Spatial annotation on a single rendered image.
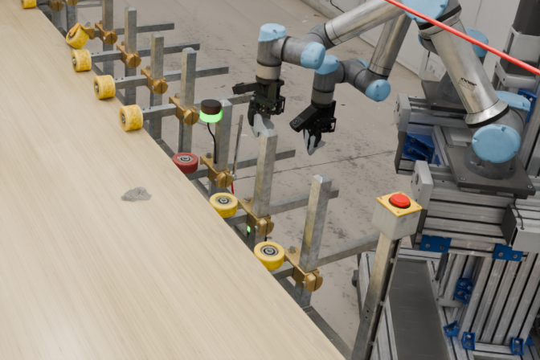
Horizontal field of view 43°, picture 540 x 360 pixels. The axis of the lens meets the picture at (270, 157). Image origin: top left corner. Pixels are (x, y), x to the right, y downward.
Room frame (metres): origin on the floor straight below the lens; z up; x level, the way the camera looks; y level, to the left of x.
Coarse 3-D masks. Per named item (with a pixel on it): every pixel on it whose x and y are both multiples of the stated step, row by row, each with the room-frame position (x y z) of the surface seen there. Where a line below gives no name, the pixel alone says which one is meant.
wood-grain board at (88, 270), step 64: (0, 0) 3.04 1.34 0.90; (0, 64) 2.34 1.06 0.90; (64, 64) 2.41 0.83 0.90; (0, 128) 1.87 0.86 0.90; (64, 128) 1.92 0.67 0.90; (0, 192) 1.52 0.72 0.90; (64, 192) 1.56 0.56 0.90; (192, 192) 1.64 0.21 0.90; (0, 256) 1.26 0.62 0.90; (64, 256) 1.29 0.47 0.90; (128, 256) 1.32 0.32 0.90; (192, 256) 1.35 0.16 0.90; (0, 320) 1.06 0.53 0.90; (64, 320) 1.08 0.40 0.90; (128, 320) 1.10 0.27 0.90; (192, 320) 1.13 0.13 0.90; (256, 320) 1.15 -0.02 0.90
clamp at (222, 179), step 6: (204, 156) 1.90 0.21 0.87; (204, 162) 1.87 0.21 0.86; (210, 162) 1.86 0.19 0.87; (210, 168) 1.84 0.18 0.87; (210, 174) 1.83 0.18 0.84; (216, 174) 1.80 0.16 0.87; (222, 174) 1.80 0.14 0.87; (228, 174) 1.81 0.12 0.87; (210, 180) 1.83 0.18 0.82; (216, 180) 1.79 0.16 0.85; (222, 180) 1.79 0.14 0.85; (228, 180) 1.81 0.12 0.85; (222, 186) 1.79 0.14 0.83
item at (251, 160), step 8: (280, 152) 2.00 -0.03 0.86; (288, 152) 2.02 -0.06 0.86; (232, 160) 1.91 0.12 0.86; (240, 160) 1.92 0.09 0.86; (248, 160) 1.93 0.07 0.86; (256, 160) 1.95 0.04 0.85; (200, 168) 1.84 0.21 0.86; (208, 168) 1.84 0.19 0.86; (232, 168) 1.89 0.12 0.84; (240, 168) 1.91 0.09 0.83; (192, 176) 1.81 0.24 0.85; (200, 176) 1.83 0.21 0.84
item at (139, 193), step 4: (136, 188) 1.60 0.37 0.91; (140, 188) 1.61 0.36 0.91; (144, 188) 1.61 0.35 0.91; (128, 192) 1.58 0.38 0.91; (132, 192) 1.58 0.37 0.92; (136, 192) 1.58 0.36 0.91; (140, 192) 1.58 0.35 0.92; (144, 192) 1.58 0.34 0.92; (124, 196) 1.56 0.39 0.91; (128, 196) 1.56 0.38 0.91; (132, 196) 1.57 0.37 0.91; (136, 196) 1.57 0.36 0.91; (140, 196) 1.57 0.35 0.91; (144, 196) 1.58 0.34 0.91; (148, 196) 1.58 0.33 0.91; (128, 200) 1.55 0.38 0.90; (132, 200) 1.55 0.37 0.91; (136, 200) 1.56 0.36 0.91; (144, 200) 1.56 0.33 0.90
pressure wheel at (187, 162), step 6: (174, 156) 1.81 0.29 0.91; (180, 156) 1.82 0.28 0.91; (186, 156) 1.82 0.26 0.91; (192, 156) 1.83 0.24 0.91; (174, 162) 1.78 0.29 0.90; (180, 162) 1.78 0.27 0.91; (186, 162) 1.78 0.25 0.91; (192, 162) 1.79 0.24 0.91; (180, 168) 1.77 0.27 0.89; (186, 168) 1.77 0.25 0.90; (192, 168) 1.78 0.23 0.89
